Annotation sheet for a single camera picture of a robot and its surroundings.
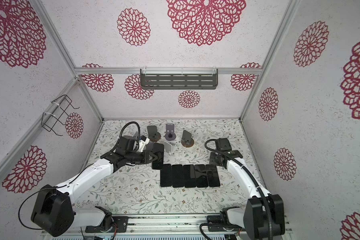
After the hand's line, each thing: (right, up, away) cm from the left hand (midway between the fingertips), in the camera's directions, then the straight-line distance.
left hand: (156, 160), depth 80 cm
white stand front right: (+6, +3, +16) cm, 17 cm away
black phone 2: (+4, -11, +9) cm, 15 cm away
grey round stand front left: (-4, +7, -1) cm, 8 cm away
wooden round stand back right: (+17, +9, +20) cm, 28 cm away
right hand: (+33, +1, +5) cm, 33 cm away
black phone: (+1, +5, +3) cm, 6 cm away
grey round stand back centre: (+5, +13, +29) cm, 32 cm away
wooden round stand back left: (-6, +13, +24) cm, 28 cm away
